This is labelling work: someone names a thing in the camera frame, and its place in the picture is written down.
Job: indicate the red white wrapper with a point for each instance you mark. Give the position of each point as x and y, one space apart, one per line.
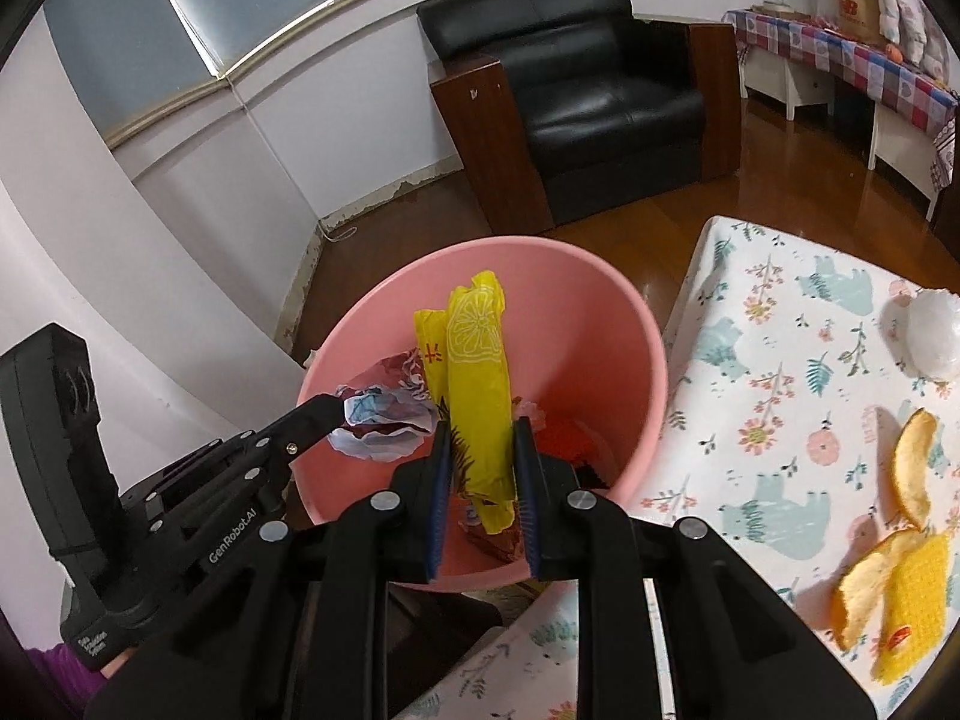
394 371

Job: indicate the hanging floral padded jacket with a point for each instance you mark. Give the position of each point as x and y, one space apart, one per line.
915 22

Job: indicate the orange fruit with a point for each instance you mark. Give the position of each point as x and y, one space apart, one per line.
894 51

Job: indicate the pink plastic basin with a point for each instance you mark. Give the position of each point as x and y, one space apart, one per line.
585 330

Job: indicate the yellow plastic bag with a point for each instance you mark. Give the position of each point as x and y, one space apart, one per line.
472 360

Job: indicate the white side table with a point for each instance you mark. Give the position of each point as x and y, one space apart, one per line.
900 150

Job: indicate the orange peel pieces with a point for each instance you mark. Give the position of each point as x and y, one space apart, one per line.
919 600

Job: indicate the person's left forearm purple sleeve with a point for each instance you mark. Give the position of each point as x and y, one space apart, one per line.
64 679

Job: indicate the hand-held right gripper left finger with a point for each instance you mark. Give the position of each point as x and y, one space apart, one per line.
441 499

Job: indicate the blue silver wrapper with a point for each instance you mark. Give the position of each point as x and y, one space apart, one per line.
382 427

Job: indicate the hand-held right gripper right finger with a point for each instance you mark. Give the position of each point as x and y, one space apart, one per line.
525 499

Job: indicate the black leather armchair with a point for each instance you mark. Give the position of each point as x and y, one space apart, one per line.
600 90

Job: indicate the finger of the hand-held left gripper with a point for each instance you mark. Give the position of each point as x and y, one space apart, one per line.
307 424

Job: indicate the brown paper bag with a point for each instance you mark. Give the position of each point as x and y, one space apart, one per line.
855 7

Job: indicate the shallow dish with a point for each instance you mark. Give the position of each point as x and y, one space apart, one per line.
774 7

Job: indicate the whitish clear plastic bag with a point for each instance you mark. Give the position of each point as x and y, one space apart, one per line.
934 334

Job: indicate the side table with checkered cloth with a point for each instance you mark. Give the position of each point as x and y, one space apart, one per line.
862 64

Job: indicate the floral bear print tablecloth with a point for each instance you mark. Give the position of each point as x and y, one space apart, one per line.
787 360

